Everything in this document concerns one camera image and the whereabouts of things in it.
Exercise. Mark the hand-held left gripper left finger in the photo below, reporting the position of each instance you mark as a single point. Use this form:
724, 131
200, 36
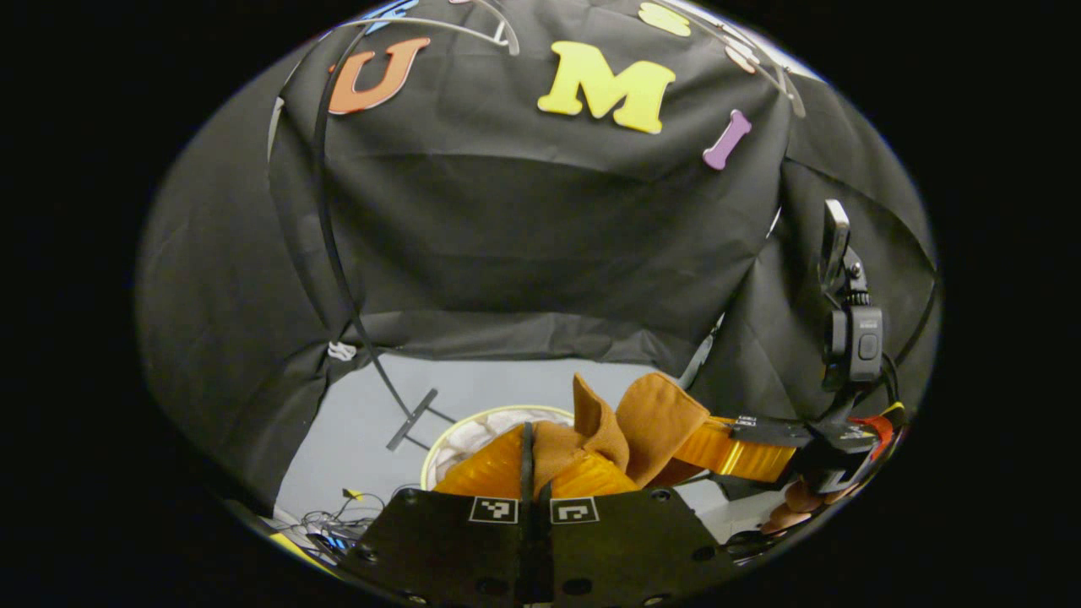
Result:
439, 549

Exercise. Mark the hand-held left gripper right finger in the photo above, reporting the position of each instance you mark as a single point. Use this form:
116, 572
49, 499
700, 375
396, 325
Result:
633, 549

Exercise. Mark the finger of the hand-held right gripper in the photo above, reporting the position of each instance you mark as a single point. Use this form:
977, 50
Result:
743, 456

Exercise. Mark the brown shirt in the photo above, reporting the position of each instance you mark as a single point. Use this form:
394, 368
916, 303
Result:
659, 414

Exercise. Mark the white round laundry hamper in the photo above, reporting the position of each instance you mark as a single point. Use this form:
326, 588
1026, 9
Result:
481, 431

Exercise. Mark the white clothes hanger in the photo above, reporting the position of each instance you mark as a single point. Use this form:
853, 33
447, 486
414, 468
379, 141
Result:
794, 93
512, 40

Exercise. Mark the black backdrop cloth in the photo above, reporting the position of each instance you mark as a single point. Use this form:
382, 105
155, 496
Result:
507, 236

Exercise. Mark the black clothes rail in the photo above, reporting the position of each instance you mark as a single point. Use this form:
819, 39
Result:
412, 420

